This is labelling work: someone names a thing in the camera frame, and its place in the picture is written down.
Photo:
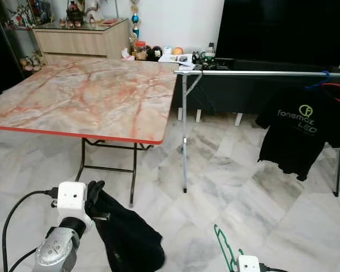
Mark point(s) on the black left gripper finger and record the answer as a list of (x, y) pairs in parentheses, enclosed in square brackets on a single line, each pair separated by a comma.
[(91, 191), (100, 188)]

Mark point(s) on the black fonemax T-shirt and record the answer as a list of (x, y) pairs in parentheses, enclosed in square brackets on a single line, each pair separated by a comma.
[(130, 238), (294, 141)]

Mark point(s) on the green plastic hanger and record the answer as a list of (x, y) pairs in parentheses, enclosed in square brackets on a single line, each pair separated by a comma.
[(225, 249)]

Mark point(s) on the blue hanger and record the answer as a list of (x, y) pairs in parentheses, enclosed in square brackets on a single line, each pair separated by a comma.
[(327, 73)]

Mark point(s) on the marble pattern folding table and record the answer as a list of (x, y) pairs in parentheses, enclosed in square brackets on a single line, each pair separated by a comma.
[(85, 96)]

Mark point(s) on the white tissue packet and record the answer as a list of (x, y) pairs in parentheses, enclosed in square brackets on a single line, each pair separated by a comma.
[(127, 54)]

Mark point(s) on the jar with red lid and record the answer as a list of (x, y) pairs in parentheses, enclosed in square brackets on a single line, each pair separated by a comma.
[(140, 52)]

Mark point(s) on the black plush toy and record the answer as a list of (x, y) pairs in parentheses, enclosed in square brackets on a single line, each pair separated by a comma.
[(154, 54)]

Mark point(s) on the light wooden sideboard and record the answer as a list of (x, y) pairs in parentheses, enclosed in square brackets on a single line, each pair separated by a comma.
[(79, 42)]

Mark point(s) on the white paper stack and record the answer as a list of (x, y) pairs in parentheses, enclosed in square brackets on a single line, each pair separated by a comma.
[(175, 58)]

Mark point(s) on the white ball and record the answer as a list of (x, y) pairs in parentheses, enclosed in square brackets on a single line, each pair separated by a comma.
[(167, 51)]

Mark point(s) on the orange ball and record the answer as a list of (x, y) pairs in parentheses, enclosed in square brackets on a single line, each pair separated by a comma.
[(178, 51)]

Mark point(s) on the black TV cabinet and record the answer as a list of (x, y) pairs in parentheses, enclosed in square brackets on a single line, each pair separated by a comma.
[(238, 93)]

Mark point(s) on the tall trophy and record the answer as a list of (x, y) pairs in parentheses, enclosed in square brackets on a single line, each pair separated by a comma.
[(136, 20)]

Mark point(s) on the small bottle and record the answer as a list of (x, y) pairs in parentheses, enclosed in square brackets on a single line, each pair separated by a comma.
[(209, 52)]

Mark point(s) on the black television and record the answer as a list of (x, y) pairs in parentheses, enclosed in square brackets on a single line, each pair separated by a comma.
[(283, 28)]

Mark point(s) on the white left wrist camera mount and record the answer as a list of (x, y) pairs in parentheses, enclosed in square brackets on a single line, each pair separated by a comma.
[(72, 198)]

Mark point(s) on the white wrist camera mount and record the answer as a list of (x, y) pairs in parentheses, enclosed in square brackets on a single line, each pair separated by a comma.
[(72, 198), (249, 264)]

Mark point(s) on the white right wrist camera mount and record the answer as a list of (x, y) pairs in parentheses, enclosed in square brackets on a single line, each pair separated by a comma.
[(249, 264)]

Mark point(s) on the silver metal clothes rail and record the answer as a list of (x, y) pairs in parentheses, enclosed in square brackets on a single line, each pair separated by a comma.
[(260, 73)]

